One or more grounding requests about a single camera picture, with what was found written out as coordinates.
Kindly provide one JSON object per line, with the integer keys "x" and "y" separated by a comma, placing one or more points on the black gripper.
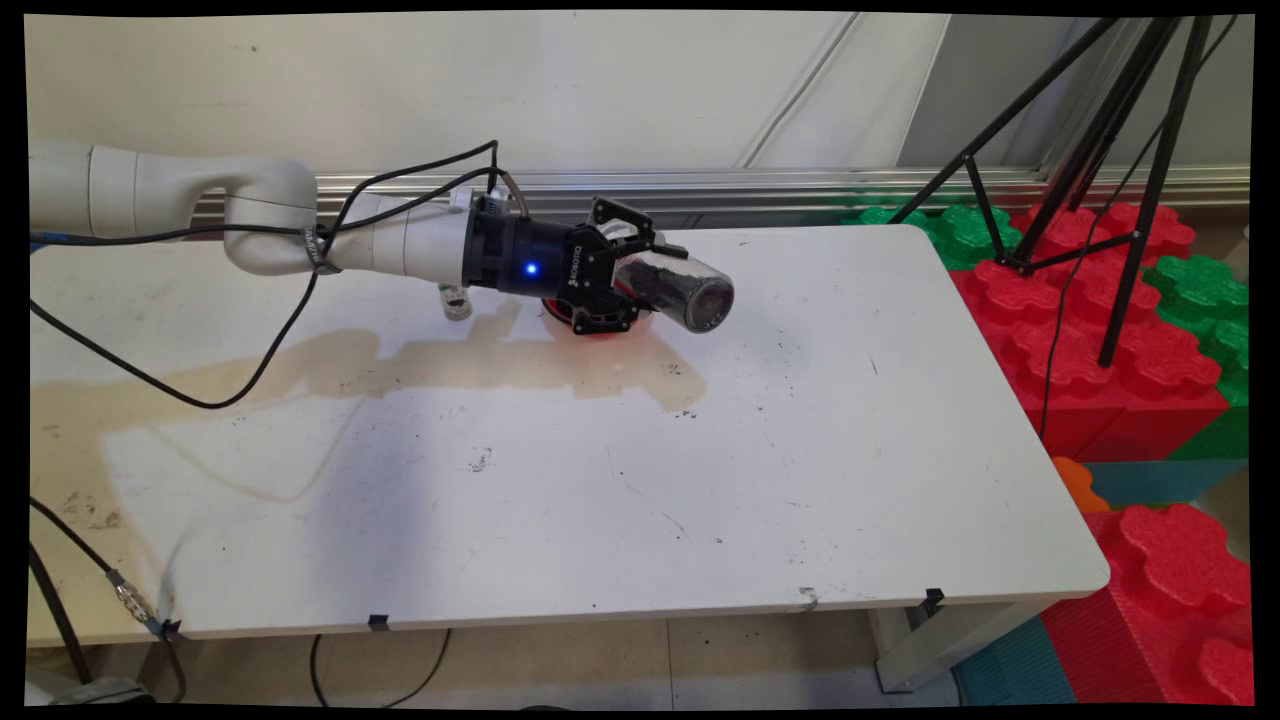
{"x": 540, "y": 260}

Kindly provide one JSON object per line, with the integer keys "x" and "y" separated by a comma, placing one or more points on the clear jar with black grains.
{"x": 680, "y": 285}

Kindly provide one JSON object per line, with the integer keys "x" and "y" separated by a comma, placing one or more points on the red bowl with black grains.
{"x": 556, "y": 312}

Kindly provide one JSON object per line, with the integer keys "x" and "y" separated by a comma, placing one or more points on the small green-capped spice bottle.
{"x": 457, "y": 303}

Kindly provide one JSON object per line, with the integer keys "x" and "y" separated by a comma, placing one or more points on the green foam building block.
{"x": 965, "y": 235}
{"x": 1205, "y": 300}

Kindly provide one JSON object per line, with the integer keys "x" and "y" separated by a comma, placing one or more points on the red foam building block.
{"x": 1080, "y": 350}
{"x": 1170, "y": 600}

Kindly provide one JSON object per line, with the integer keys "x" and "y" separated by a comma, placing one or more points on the white table leg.
{"x": 920, "y": 650}

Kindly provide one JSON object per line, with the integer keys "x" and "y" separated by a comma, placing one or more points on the orange foam block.
{"x": 1078, "y": 485}

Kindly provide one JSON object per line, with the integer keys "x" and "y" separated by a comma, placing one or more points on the black tripod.
{"x": 1125, "y": 130}

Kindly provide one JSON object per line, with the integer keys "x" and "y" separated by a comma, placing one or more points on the teal foam block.
{"x": 1010, "y": 665}
{"x": 1160, "y": 480}

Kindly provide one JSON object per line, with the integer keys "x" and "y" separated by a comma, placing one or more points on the aluminium wall rail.
{"x": 780, "y": 190}

